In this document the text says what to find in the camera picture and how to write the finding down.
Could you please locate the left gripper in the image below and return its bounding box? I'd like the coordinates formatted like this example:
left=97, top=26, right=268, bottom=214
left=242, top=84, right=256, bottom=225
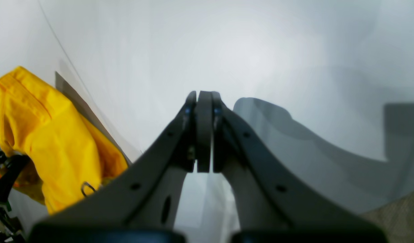
left=0, top=151, right=30, bottom=243

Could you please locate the yellow T-shirt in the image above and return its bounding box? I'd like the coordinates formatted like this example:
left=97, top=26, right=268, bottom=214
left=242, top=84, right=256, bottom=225
left=0, top=66, right=128, bottom=214

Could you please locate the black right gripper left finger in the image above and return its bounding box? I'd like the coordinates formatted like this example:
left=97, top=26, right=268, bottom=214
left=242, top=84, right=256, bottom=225
left=28, top=91, right=213, bottom=243

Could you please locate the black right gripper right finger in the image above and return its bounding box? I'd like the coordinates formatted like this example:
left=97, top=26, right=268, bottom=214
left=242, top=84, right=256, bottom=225
left=212, top=92, right=387, bottom=243

